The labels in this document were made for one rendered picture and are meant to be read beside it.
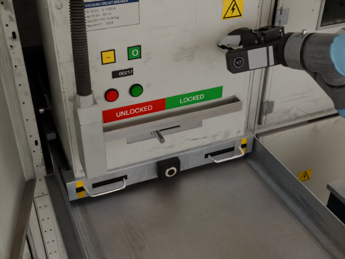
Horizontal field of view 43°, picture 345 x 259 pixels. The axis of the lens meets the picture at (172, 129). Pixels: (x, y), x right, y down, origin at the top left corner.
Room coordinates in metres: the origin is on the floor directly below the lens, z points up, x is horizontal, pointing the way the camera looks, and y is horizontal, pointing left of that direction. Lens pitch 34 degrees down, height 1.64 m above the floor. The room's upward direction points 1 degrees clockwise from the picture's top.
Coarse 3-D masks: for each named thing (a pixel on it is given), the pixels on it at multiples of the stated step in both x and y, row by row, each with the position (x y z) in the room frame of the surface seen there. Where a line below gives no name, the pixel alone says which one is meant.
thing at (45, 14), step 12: (36, 0) 1.00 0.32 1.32; (48, 0) 0.83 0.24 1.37; (48, 12) 0.84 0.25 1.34; (48, 24) 0.87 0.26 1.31; (48, 36) 0.90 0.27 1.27; (48, 48) 0.93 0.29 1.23; (48, 60) 0.97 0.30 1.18; (48, 72) 1.01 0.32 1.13; (60, 84) 0.84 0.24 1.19; (48, 96) 1.13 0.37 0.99; (60, 96) 0.86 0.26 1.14; (60, 108) 0.90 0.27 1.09; (60, 120) 0.93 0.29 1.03; (60, 132) 0.97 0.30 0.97; (72, 156) 0.83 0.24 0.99; (72, 168) 0.85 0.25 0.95
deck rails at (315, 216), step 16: (256, 144) 1.02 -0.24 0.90; (256, 160) 1.01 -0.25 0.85; (272, 160) 0.95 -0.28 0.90; (272, 176) 0.93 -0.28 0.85; (288, 176) 0.88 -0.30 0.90; (64, 192) 0.80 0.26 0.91; (288, 192) 0.87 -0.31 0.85; (304, 192) 0.82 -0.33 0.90; (80, 208) 0.80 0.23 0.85; (288, 208) 0.81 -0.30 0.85; (304, 208) 0.81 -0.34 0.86; (320, 208) 0.76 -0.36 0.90; (80, 224) 0.75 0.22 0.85; (304, 224) 0.76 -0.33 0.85; (320, 224) 0.75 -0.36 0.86; (336, 224) 0.71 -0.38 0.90; (80, 240) 0.65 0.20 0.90; (320, 240) 0.70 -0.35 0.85; (336, 240) 0.70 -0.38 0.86; (96, 256) 0.65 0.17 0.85; (336, 256) 0.66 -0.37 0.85
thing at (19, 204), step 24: (0, 24) 0.90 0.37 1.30; (0, 72) 0.86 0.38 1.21; (0, 96) 0.87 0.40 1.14; (0, 120) 0.83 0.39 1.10; (0, 144) 0.79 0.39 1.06; (0, 168) 0.75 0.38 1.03; (0, 192) 0.71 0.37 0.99; (24, 192) 0.87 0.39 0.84; (0, 216) 0.67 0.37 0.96; (24, 216) 0.78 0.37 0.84; (0, 240) 0.63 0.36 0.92; (24, 240) 0.70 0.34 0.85
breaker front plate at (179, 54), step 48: (96, 0) 0.87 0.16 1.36; (144, 0) 0.91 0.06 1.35; (192, 0) 0.96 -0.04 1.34; (96, 48) 0.87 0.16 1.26; (144, 48) 0.91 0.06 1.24; (192, 48) 0.96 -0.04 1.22; (96, 96) 0.86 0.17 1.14; (144, 96) 0.91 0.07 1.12; (240, 96) 1.02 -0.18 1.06; (144, 144) 0.91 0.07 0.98; (192, 144) 0.96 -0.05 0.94
